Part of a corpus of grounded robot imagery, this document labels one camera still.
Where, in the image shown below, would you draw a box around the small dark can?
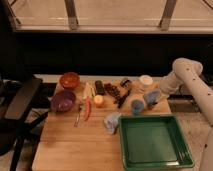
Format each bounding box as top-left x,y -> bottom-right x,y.
120,77 -> 131,88

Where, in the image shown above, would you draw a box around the crumpled light blue cloth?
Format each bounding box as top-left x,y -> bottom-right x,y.
104,112 -> 121,135

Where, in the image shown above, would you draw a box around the green plastic tray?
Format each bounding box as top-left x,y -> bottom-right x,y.
119,115 -> 194,171

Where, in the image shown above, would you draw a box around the dark green cucumber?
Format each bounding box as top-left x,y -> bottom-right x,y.
95,80 -> 105,95

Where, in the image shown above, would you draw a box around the purple bowl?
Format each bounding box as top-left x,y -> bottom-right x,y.
51,90 -> 76,112

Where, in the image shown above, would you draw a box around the metal fork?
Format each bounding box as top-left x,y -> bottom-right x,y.
74,104 -> 82,127

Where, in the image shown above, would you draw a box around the banana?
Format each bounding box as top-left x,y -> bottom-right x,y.
83,82 -> 95,99

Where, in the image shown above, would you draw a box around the blue sponge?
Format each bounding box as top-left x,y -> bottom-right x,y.
143,89 -> 161,105

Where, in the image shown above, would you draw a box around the yellow orange ball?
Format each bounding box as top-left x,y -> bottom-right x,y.
93,95 -> 104,107

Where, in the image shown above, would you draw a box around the orange bowl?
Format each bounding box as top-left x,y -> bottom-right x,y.
59,72 -> 80,89

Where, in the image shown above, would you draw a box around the black chair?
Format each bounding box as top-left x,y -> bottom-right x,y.
0,78 -> 48,171

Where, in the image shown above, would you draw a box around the dark red grapes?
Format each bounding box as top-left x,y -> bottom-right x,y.
104,83 -> 121,103

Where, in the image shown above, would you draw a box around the black spatula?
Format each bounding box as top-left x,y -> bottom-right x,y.
117,90 -> 131,108

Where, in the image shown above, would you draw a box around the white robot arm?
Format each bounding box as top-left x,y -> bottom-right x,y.
159,58 -> 213,171

